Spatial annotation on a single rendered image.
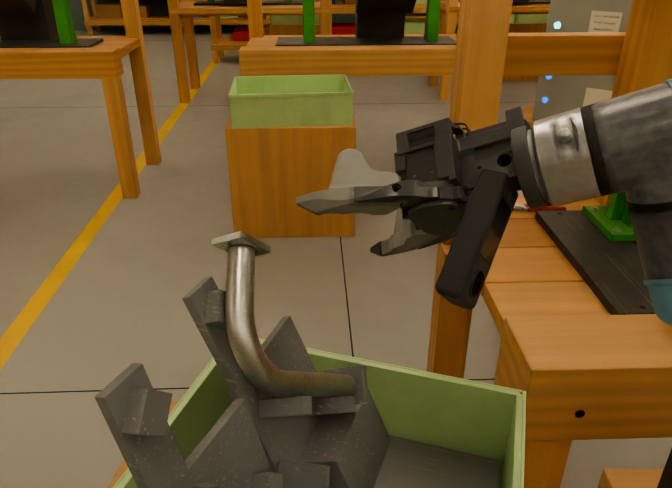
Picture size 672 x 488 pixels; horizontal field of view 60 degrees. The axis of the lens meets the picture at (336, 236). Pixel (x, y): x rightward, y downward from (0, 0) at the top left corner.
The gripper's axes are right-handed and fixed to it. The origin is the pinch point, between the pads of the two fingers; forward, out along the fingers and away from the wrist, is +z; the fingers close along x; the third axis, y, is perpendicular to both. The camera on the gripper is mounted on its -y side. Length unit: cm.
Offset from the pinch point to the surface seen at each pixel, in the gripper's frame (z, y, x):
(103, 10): 659, 681, -409
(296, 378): 10.5, -12.0, -8.8
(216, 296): 13.9, -4.3, 1.5
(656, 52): -37, 61, -77
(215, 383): 28.3, -10.3, -15.4
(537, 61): -14, 65, -72
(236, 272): 11.4, -2.1, 1.4
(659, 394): -24, -12, -59
